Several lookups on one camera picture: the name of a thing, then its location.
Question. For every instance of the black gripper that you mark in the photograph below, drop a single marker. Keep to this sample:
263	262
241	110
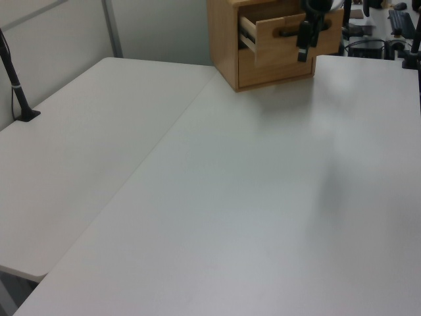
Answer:
315	5

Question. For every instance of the wooden drawer with slot grip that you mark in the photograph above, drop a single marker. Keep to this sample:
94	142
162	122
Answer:
276	73

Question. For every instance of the wooden two-drawer cabinet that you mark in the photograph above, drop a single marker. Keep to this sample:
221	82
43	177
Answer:
223	33

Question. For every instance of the black electronics box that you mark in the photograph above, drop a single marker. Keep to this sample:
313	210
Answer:
365	48

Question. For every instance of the black computer mouse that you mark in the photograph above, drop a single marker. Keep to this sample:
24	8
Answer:
400	6

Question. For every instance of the black clamp pole stand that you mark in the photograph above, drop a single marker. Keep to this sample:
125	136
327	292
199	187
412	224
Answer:
412	52

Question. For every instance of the black camera pole stand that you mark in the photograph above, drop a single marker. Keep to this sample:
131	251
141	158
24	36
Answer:
16	85

